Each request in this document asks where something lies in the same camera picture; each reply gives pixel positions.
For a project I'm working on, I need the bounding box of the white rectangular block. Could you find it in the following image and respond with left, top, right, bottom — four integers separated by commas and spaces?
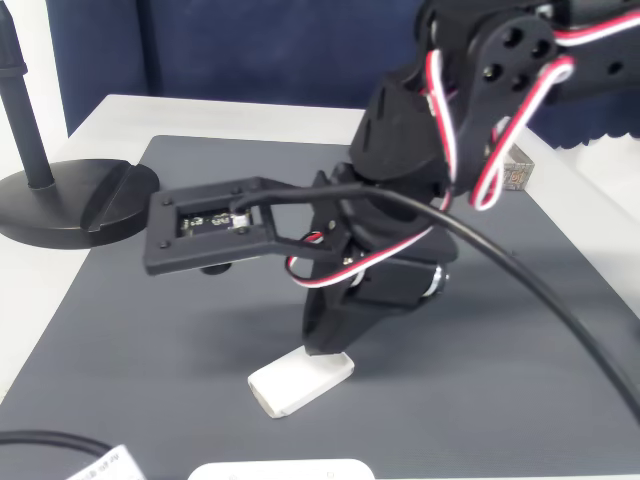
247, 347, 357, 419

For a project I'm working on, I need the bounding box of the patterned cardboard box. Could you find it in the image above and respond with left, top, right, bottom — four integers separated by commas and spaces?
502, 143, 537, 192

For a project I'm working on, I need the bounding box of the white remote device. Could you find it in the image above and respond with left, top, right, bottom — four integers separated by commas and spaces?
187, 458, 376, 480

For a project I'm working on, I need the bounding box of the gray desk mat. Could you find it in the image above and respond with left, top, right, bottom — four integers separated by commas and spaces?
0, 133, 640, 480

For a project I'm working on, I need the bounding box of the white paper label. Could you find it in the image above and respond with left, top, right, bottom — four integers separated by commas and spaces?
64, 443, 146, 480

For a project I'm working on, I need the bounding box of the dark blue partition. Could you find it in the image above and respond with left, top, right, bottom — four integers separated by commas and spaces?
44, 0, 640, 151

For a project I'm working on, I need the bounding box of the black round object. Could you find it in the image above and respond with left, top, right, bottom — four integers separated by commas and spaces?
0, 0, 161, 249

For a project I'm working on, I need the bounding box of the red white black servo wire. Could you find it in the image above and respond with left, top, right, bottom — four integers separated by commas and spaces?
424, 48, 464, 212
287, 224, 436, 292
551, 10, 640, 49
468, 53, 576, 212

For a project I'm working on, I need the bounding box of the thick black camera cable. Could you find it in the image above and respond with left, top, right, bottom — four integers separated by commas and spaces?
230, 183, 640, 426

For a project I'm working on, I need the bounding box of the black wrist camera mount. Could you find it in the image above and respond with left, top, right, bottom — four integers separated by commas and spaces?
142, 174, 351, 279

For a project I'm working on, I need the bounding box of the thin black cable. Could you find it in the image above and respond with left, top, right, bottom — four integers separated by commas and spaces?
0, 429, 146, 480

